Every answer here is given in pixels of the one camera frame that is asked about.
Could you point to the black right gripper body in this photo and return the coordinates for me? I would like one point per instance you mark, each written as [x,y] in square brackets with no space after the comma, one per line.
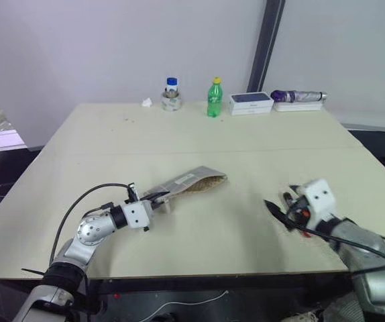
[300,211]

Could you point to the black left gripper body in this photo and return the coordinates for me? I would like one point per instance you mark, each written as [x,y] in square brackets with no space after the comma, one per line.
[152,206]

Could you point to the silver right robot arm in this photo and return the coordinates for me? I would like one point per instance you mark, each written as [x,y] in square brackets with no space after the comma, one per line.
[367,255]

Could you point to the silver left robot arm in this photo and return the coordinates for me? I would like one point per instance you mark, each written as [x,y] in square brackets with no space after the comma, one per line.
[90,229]

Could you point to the black zip tie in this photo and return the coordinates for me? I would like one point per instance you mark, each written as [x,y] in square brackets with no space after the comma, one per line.
[33,271]

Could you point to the long flat white box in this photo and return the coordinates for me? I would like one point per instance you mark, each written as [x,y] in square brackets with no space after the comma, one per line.
[298,106]

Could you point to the flat white phone box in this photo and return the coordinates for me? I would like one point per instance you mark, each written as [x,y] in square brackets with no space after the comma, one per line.
[251,112]

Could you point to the crumpled white paper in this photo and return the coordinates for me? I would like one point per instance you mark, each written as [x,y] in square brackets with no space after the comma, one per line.
[147,102]

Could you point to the folded purple umbrella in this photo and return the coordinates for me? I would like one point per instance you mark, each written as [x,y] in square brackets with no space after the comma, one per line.
[296,95]

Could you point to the white box with dark lid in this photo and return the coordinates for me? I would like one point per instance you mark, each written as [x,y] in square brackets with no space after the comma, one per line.
[251,100]

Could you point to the small blue capped bottle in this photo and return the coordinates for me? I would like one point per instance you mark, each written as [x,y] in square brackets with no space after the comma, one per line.
[172,85]

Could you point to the green plastic soda bottle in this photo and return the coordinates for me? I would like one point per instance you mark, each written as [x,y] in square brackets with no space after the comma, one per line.
[214,99]

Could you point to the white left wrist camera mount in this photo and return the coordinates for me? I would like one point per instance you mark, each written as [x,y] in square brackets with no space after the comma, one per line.
[136,214]

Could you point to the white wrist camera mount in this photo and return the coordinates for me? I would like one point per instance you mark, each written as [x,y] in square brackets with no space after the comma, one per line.
[319,198]
[136,214]

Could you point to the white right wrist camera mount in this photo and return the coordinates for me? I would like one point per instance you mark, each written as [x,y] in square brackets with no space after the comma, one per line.
[319,198]

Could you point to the dark grey wall pillar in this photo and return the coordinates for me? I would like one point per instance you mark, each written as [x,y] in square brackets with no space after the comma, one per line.
[266,43]

